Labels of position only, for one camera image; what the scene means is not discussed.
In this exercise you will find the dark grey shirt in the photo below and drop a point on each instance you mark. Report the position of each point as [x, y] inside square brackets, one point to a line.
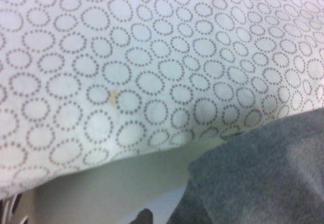
[253, 178]

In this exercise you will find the bed with white sheet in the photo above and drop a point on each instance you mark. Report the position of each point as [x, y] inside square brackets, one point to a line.
[152, 56]

